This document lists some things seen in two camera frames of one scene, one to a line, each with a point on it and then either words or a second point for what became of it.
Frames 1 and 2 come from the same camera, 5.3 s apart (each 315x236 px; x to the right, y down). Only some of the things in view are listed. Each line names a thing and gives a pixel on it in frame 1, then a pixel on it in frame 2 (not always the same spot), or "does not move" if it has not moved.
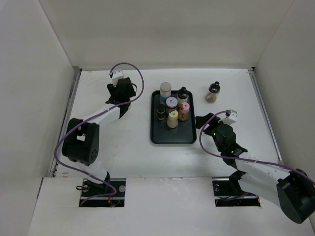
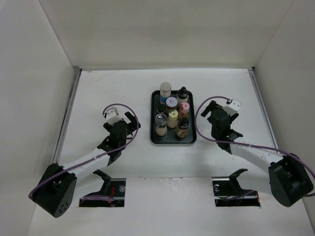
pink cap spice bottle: x=183 y=111 does not move
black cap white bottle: x=182 y=96 does not move
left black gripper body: x=132 y=94 → x=129 y=130
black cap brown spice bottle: x=212 y=94 → x=183 y=126
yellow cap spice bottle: x=173 y=121 does not move
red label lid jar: x=171 y=103 does not move
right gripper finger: x=201 y=121 → x=211 y=106
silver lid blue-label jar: x=165 y=91 does not move
